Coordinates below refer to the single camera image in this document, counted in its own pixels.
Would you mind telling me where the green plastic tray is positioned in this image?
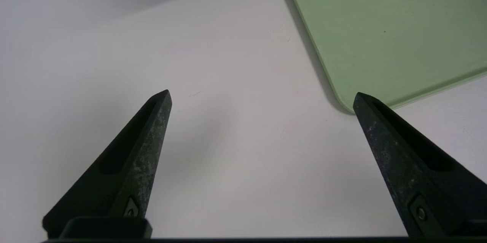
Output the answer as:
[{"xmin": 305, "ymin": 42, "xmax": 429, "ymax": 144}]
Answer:
[{"xmin": 280, "ymin": 0, "xmax": 487, "ymax": 113}]

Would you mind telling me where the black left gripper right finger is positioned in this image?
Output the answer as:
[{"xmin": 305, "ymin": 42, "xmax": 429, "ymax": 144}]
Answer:
[{"xmin": 353, "ymin": 92, "xmax": 487, "ymax": 239}]

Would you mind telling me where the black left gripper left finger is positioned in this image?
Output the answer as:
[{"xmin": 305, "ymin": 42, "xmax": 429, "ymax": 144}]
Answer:
[{"xmin": 43, "ymin": 90, "xmax": 173, "ymax": 239}]

